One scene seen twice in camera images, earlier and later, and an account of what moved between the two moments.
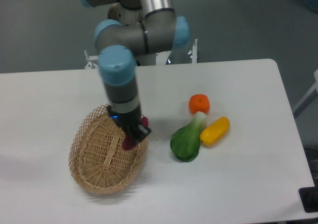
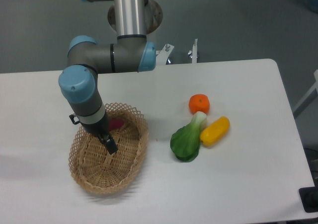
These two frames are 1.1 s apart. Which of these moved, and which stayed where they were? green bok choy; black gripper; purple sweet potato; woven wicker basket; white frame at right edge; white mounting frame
Moved: purple sweet potato; black gripper
Stayed: white mounting frame; white frame at right edge; green bok choy; woven wicker basket
